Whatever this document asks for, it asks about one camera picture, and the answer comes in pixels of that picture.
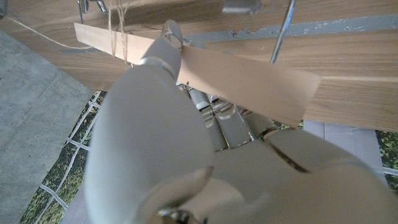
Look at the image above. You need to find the printed forest window backdrop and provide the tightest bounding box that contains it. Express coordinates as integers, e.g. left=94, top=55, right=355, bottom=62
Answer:
left=18, top=90, right=398, bottom=224

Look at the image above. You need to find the wooden slat hanger with clips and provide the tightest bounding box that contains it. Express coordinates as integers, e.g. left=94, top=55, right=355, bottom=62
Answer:
left=73, top=0, right=322, bottom=128

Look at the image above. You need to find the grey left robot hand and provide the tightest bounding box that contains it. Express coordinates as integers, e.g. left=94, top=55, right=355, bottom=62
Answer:
left=83, top=19, right=398, bottom=224

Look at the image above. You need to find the jute twine spool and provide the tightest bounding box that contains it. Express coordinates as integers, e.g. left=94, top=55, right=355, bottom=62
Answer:
left=0, top=0, right=131, bottom=65

